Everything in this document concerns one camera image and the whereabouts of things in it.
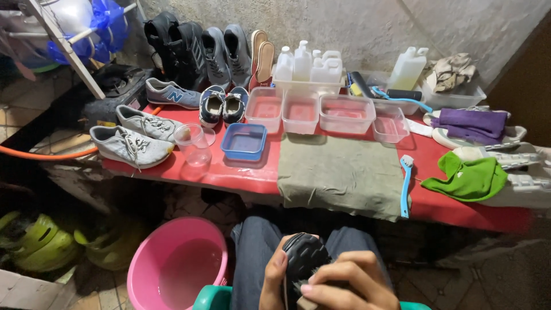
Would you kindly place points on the person's right hand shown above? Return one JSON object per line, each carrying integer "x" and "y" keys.
{"x": 361, "y": 284}

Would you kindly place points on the person's left hand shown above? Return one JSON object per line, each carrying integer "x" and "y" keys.
{"x": 273, "y": 271}

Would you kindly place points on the black shoe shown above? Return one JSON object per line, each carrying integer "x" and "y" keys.
{"x": 306, "y": 258}

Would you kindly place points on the wooden scrub brush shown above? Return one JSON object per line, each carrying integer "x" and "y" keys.
{"x": 306, "y": 303}

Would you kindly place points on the person's blue jeans legs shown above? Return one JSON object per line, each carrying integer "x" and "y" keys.
{"x": 254, "y": 254}

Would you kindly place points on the pink plastic basin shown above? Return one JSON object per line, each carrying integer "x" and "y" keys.
{"x": 172, "y": 267}

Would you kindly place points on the olive green cloth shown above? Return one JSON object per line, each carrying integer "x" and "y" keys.
{"x": 340, "y": 176}

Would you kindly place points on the blue plastic container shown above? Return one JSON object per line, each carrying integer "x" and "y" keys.
{"x": 243, "y": 142}

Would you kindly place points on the bright green cloth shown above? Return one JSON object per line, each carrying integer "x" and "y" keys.
{"x": 467, "y": 178}

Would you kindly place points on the clear round lid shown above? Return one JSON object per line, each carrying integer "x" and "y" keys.
{"x": 209, "y": 135}

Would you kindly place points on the clear plastic cup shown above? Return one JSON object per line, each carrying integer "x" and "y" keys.
{"x": 193, "y": 144}

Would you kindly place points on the clear small plastic container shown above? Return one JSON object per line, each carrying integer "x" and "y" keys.
{"x": 389, "y": 127}

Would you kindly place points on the clear square plastic container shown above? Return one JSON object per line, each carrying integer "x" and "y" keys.
{"x": 264, "y": 107}
{"x": 300, "y": 111}

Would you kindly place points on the green gas cylinder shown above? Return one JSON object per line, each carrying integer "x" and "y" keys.
{"x": 109, "y": 247}
{"x": 41, "y": 245}

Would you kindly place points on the white shoe insole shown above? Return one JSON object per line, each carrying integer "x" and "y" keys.
{"x": 419, "y": 128}

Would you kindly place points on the navy and white sneaker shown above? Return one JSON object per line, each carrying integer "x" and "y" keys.
{"x": 234, "y": 105}
{"x": 211, "y": 107}

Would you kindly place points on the clear wide plastic container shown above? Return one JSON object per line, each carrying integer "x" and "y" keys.
{"x": 346, "y": 113}

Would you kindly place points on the clear tool container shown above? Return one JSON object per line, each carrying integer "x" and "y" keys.
{"x": 398, "y": 105}

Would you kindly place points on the white plastic tray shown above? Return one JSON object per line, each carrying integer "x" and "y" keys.
{"x": 308, "y": 86}

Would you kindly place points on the light grey sneaker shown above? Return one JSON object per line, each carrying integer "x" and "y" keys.
{"x": 129, "y": 146}
{"x": 146, "y": 122}

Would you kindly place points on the purple cloth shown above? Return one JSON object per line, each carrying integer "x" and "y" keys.
{"x": 471, "y": 125}

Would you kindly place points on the black cylinder brush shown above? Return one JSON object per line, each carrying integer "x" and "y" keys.
{"x": 404, "y": 94}

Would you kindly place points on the yellow sponge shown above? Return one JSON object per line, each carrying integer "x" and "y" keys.
{"x": 355, "y": 89}

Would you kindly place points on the black long brush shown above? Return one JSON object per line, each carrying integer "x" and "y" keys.
{"x": 360, "y": 84}

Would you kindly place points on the grey sneaker with blue logo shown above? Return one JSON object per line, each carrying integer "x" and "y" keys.
{"x": 170, "y": 94}

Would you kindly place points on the tan shoe insole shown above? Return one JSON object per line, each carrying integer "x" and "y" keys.
{"x": 263, "y": 64}
{"x": 257, "y": 45}

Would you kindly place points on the white plastic bottle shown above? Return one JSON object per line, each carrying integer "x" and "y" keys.
{"x": 284, "y": 64}

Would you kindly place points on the white plastic jug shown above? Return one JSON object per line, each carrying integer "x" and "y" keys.
{"x": 331, "y": 54}
{"x": 326, "y": 71}

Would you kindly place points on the clear plastic bin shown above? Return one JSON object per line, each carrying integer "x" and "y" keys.
{"x": 456, "y": 99}

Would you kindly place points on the white pump bottle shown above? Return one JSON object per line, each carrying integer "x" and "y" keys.
{"x": 302, "y": 62}

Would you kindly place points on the large translucent white jug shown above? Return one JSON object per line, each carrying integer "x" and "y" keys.
{"x": 407, "y": 69}

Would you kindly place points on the dark grey running shoe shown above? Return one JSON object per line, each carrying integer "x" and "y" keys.
{"x": 239, "y": 54}
{"x": 216, "y": 58}

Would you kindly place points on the dirty beige rag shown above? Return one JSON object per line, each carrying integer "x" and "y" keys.
{"x": 452, "y": 71}

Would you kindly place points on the black sneaker with white stripes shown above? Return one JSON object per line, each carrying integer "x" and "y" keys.
{"x": 187, "y": 56}

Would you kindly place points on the black gas stove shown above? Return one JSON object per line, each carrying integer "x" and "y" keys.
{"x": 118, "y": 92}

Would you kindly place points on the black high-top sneaker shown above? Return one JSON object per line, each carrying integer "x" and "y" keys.
{"x": 159, "y": 38}

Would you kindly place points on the white rack with blue bags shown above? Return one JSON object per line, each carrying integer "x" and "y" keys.
{"x": 73, "y": 34}

